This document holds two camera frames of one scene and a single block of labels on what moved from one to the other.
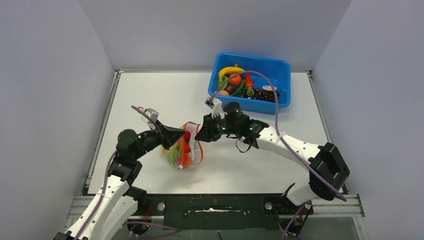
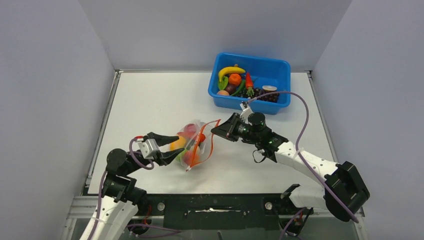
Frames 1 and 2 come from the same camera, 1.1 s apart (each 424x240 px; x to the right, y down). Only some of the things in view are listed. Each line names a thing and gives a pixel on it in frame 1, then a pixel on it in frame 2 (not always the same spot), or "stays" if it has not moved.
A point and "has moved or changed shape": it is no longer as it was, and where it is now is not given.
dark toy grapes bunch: x=260 y=94 stays
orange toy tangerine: x=235 y=80 stays
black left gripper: x=171 y=135 → x=164 y=157
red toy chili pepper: x=187 y=148 has moved or changed shape
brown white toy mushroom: x=268 y=88 stays
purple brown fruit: x=230 y=88 stays
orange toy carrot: x=249 y=83 stays
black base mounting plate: x=229 y=211 stays
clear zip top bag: x=187 y=151 has moved or changed shape
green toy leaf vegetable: x=224 y=78 stays
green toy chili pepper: x=242 y=87 stays
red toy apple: x=187 y=136 → x=189 y=130
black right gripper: x=208 y=133 → x=227 y=130
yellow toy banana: x=229 y=70 stays
